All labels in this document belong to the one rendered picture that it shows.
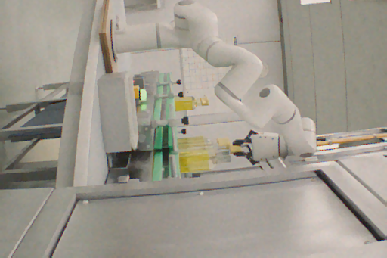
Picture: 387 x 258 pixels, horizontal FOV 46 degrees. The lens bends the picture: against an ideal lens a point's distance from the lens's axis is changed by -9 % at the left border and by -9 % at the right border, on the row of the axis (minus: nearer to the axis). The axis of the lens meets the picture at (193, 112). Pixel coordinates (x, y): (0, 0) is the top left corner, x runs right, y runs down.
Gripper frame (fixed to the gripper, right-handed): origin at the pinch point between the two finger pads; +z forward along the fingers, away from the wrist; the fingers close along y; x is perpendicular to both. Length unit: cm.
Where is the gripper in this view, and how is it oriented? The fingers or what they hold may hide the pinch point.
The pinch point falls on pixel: (238, 147)
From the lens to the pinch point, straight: 184.7
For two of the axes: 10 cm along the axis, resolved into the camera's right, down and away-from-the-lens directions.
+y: -0.8, -9.8, -1.6
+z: -9.7, 0.5, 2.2
